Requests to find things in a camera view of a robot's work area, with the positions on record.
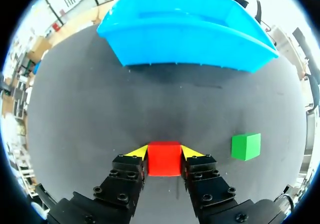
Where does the green cube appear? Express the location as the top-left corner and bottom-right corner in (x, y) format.
(230, 133), (262, 162)

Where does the blue plastic bin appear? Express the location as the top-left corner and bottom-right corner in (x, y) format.
(96, 0), (280, 74)

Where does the red cube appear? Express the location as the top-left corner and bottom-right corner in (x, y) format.
(146, 141), (182, 178)

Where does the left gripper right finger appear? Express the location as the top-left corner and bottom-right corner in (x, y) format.
(180, 145), (238, 219)

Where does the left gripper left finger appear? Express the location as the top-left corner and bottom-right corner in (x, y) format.
(92, 145), (149, 216)

